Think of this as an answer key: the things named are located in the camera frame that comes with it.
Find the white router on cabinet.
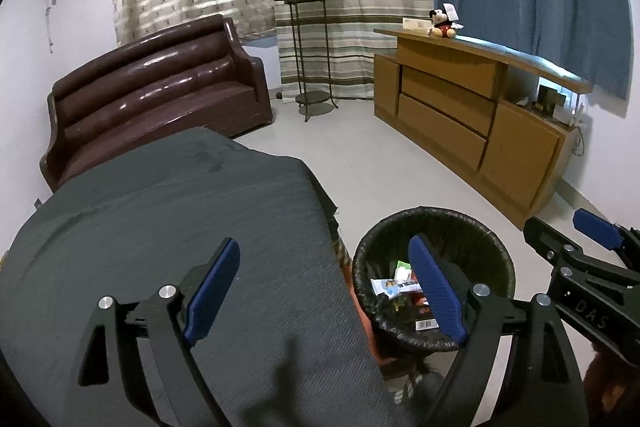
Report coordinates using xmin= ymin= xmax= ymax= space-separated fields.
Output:
xmin=552 ymin=101 xmax=584 ymax=127

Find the black metal plant stand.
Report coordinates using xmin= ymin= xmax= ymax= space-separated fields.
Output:
xmin=284 ymin=0 xmax=338 ymax=122

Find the dark red leather sofa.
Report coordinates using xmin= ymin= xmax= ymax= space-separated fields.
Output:
xmin=40 ymin=15 xmax=273 ymax=191

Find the dark grey tablecloth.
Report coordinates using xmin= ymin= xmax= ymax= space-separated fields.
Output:
xmin=1 ymin=129 xmax=416 ymax=426

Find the small cardboard box on cabinet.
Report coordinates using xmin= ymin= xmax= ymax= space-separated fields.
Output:
xmin=402 ymin=17 xmax=433 ymax=32

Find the wooden sideboard cabinet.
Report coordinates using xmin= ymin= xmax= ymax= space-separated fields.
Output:
xmin=374 ymin=29 xmax=593 ymax=227

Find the black lined trash bin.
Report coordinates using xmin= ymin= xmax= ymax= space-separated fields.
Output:
xmin=352 ymin=206 xmax=515 ymax=358

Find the green white snack wrapper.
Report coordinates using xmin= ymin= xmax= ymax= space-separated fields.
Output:
xmin=394 ymin=260 xmax=412 ymax=284

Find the black box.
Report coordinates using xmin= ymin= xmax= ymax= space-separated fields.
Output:
xmin=414 ymin=301 xmax=439 ymax=332

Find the white blue snack wrapper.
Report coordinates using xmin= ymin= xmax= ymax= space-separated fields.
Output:
xmin=370 ymin=279 xmax=422 ymax=299

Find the Mickey Mouse plush toy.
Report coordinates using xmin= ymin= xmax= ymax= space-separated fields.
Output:
xmin=427 ymin=9 xmax=463 ymax=39

